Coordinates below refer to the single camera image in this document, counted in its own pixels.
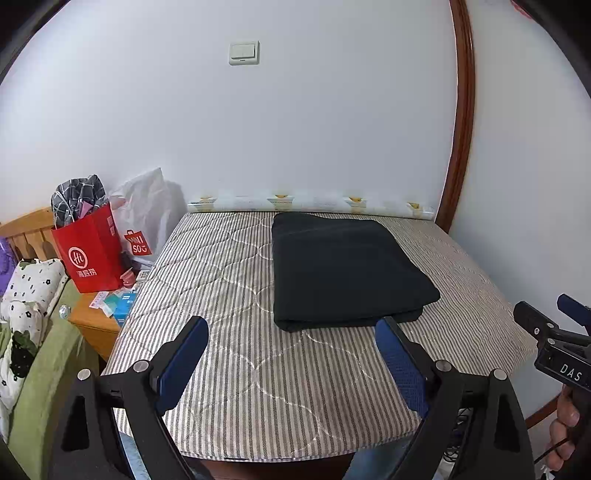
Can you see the person's right hand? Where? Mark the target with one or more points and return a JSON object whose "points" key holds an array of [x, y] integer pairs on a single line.
{"points": [[565, 415]]}

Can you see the crumpled foil ball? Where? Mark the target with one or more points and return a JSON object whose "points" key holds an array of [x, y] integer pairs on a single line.
{"points": [[65, 310]]}

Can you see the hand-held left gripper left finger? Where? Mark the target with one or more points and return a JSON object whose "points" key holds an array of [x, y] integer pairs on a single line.
{"points": [[184, 360]]}

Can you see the small red cup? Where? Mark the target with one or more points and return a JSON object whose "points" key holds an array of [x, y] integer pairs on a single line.
{"points": [[127, 278]]}

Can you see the black sweatshirt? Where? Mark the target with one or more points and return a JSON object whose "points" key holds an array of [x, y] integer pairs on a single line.
{"points": [[341, 267]]}

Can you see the white card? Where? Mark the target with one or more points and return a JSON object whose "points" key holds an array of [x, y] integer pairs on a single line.
{"points": [[100, 300]]}

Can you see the wooden nightstand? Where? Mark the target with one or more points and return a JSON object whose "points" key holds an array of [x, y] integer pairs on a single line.
{"points": [[92, 325]]}

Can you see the wooden headboard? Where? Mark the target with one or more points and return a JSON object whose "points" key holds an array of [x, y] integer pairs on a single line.
{"points": [[32, 230]]}

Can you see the brown wooden door frame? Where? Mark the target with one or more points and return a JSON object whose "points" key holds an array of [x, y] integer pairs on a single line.
{"points": [[464, 115]]}

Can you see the grey plaid cloth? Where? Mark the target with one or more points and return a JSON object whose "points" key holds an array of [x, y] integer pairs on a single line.
{"points": [[74, 194]]}

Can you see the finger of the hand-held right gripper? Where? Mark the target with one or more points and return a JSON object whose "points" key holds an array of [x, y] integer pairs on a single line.
{"points": [[531, 318], [575, 307]]}

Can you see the white floral pillow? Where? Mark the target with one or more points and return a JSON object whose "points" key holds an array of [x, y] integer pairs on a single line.
{"points": [[37, 281]]}

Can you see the purple cloth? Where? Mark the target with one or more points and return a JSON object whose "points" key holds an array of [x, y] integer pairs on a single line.
{"points": [[5, 267]]}

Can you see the white plastic bag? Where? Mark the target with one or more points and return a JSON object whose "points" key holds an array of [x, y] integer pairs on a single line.
{"points": [[143, 207]]}

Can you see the person's blue jeans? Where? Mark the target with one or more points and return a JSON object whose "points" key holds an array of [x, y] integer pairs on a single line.
{"points": [[378, 461]]}

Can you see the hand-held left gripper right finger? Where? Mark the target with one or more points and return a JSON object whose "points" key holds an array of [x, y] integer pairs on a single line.
{"points": [[401, 360]]}

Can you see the red paper bag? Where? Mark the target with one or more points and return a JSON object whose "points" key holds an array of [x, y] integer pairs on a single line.
{"points": [[87, 254]]}

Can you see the striped mattress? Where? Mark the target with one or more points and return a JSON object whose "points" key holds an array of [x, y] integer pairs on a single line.
{"points": [[240, 369]]}

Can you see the white floral quilt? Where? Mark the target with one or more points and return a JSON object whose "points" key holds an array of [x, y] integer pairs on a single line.
{"points": [[14, 369]]}

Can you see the small blue box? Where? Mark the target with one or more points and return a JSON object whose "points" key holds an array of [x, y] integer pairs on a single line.
{"points": [[124, 307]]}

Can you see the wooden baseboard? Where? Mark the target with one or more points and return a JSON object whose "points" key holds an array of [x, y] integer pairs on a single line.
{"points": [[545, 413]]}

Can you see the white wall switch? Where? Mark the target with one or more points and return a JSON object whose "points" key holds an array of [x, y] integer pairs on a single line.
{"points": [[244, 53]]}

